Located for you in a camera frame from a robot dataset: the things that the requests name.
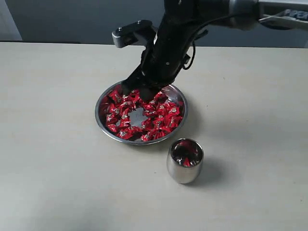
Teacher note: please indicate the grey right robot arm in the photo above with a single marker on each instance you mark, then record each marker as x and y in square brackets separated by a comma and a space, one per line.
[245, 14]

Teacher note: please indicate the round stainless steel plate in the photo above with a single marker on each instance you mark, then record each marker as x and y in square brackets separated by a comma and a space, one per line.
[173, 94]

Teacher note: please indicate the stainless steel cup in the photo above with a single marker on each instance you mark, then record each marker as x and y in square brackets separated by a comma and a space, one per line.
[181, 174]

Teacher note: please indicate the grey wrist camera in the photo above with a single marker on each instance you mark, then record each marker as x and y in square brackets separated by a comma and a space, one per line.
[137, 33]

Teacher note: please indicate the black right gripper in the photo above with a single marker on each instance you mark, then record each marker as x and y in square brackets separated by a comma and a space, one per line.
[163, 57]

